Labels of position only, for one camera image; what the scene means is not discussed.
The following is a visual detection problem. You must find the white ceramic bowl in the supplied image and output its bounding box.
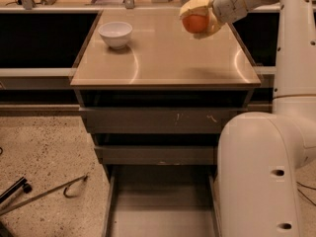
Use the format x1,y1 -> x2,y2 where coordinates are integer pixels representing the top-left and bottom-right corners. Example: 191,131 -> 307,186
98,22 -> 132,49

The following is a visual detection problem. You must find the bottom grey open drawer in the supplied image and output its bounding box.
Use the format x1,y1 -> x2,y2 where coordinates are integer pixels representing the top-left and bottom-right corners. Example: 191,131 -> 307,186
102,165 -> 220,237

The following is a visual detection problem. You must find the grey drawer cabinet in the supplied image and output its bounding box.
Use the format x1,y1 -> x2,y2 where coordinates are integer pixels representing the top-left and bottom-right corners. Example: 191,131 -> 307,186
68,7 -> 263,237

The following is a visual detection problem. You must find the middle grey drawer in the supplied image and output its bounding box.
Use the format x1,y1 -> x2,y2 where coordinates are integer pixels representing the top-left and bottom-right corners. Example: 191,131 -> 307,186
95,146 -> 216,165

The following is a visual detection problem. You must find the top grey drawer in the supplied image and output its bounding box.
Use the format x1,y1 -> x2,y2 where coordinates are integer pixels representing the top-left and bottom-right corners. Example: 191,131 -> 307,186
80,108 -> 242,134

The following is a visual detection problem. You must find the orange fruit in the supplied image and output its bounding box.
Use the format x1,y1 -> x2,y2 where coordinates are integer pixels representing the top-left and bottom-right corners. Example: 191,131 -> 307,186
182,15 -> 209,34

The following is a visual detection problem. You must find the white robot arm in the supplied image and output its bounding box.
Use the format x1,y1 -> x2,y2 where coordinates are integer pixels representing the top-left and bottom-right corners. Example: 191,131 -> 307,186
180,0 -> 316,237

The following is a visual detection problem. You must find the black tripod leg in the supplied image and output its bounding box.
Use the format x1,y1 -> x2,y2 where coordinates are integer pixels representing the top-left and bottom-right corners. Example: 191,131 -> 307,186
0,177 -> 33,203

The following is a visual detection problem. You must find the metal hook rod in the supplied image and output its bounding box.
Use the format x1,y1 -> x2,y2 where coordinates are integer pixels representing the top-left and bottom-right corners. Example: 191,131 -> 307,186
0,174 -> 89,216

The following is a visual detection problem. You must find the black floor cable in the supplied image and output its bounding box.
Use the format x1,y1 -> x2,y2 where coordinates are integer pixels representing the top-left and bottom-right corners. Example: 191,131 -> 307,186
295,181 -> 316,206

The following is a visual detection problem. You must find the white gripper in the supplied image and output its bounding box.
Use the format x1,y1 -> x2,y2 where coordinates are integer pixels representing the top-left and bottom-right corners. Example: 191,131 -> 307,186
179,0 -> 248,40

